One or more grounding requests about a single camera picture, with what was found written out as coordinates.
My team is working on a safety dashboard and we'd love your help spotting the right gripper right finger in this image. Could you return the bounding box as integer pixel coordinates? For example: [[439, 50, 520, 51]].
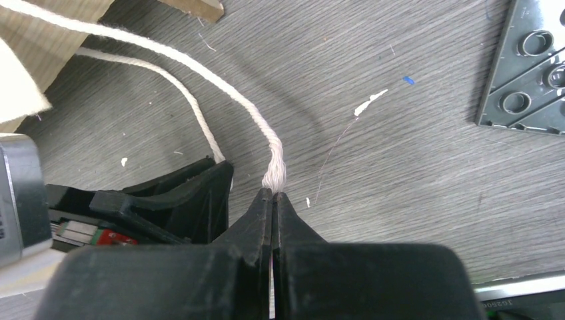
[[273, 193, 484, 319]]

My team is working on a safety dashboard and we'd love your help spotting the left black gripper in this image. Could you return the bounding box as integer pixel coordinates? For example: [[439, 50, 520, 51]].
[[1, 133, 234, 265]]

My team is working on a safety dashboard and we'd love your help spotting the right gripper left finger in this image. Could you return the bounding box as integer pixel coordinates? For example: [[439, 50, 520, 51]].
[[35, 189, 273, 319]]

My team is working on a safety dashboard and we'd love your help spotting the strawberry print ruffled blanket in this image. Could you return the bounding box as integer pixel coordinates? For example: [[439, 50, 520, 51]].
[[0, 0, 288, 191]]

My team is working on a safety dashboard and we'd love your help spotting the wooden pet bed frame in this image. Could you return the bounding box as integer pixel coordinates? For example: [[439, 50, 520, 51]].
[[1, 1, 224, 133]]

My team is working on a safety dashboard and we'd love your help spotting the black perforated pad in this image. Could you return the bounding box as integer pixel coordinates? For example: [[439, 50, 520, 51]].
[[475, 1, 564, 136]]

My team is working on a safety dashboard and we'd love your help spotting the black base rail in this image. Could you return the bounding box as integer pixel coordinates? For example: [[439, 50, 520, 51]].
[[472, 271, 564, 320]]

